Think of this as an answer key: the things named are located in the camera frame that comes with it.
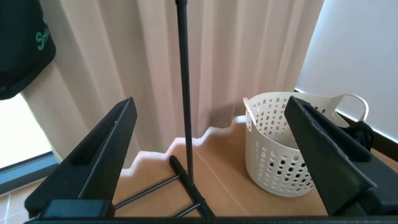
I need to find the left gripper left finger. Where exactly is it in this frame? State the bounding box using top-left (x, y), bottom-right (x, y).
top-left (24, 97), bottom-right (138, 218)

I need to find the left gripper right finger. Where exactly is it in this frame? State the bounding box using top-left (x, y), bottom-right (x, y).
top-left (284, 96), bottom-right (398, 218)

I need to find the heap of clothes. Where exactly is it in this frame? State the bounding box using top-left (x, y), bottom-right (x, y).
top-left (340, 121), bottom-right (375, 152)

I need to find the black garment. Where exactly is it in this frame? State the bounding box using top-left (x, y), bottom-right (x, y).
top-left (0, 0), bottom-right (57, 101)

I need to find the white laundry basket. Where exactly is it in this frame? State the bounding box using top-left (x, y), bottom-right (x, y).
top-left (243, 91), bottom-right (370, 197)

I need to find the black clothes rack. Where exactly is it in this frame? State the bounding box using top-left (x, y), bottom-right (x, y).
top-left (113, 0), bottom-right (215, 218)

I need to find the window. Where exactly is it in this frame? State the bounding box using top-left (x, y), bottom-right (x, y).
top-left (0, 93), bottom-right (60, 195)

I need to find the beige curtain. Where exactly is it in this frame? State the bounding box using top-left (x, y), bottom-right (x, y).
top-left (20, 0), bottom-right (325, 169)

